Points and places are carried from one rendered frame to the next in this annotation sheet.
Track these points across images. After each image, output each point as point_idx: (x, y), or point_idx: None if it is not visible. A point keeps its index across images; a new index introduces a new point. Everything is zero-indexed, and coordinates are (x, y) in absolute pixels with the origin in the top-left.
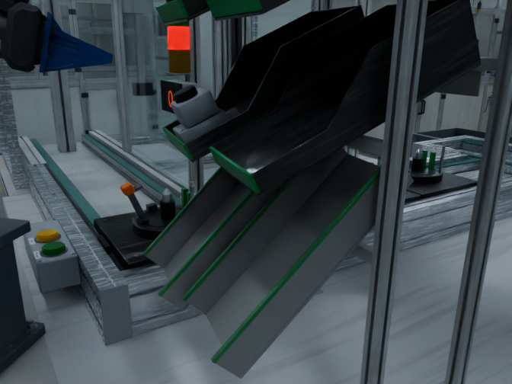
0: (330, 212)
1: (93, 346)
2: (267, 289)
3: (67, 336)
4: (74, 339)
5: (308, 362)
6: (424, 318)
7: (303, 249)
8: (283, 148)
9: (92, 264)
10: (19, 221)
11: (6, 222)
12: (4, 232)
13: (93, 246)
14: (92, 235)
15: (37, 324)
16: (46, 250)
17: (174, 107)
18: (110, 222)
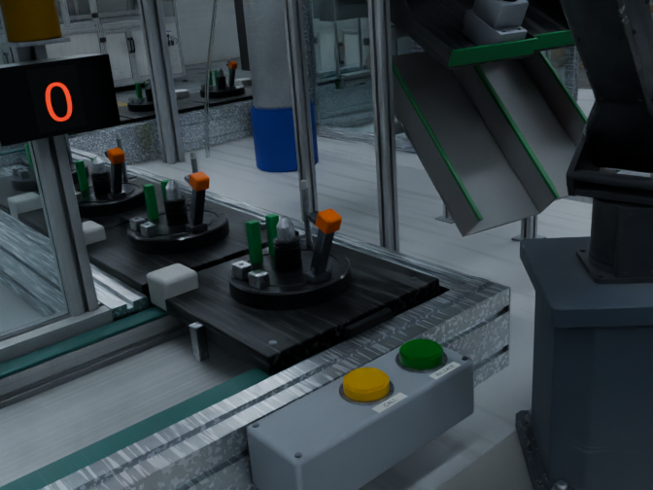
0: (496, 82)
1: (515, 373)
2: (540, 146)
3: (511, 402)
4: (514, 393)
5: (451, 261)
6: (351, 227)
7: (519, 111)
8: (532, 23)
9: (443, 313)
10: (530, 244)
11: (542, 251)
12: (577, 237)
13: (381, 332)
14: (334, 347)
15: (523, 417)
16: (440, 350)
17: (519, 5)
18: (286, 333)
